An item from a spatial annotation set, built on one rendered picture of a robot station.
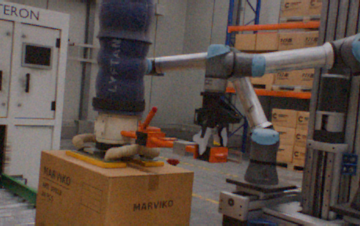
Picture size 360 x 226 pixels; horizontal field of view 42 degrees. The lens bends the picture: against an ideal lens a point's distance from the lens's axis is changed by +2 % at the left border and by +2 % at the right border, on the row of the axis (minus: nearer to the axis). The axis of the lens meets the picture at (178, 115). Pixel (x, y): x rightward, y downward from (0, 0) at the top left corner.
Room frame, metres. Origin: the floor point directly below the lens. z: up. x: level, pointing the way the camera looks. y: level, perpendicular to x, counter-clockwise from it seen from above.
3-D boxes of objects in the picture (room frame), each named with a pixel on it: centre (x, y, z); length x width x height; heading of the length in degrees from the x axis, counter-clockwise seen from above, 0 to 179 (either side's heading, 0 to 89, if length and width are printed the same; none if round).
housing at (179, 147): (1.62, -0.04, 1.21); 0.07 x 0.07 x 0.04; 39
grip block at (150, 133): (1.78, 0.10, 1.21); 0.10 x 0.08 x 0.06; 129
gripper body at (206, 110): (1.54, -0.11, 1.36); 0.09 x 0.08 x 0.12; 40
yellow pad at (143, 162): (2.04, 0.19, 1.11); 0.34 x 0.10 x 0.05; 39
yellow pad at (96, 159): (1.92, 0.33, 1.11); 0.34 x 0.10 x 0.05; 39
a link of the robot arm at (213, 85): (1.53, -0.11, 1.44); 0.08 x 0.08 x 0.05
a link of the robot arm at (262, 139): (2.06, -0.40, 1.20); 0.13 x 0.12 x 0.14; 165
